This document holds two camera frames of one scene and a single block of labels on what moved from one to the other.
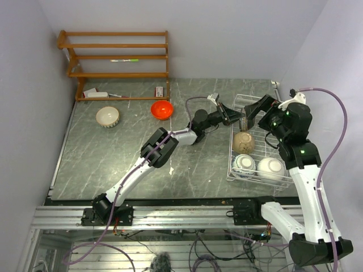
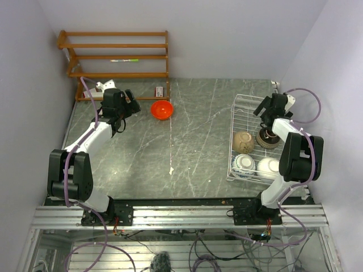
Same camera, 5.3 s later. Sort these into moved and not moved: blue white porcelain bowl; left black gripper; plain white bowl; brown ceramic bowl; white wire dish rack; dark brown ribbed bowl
Moved: left black gripper; dark brown ribbed bowl
Not moved: white wire dish rack; blue white porcelain bowl; brown ceramic bowl; plain white bowl
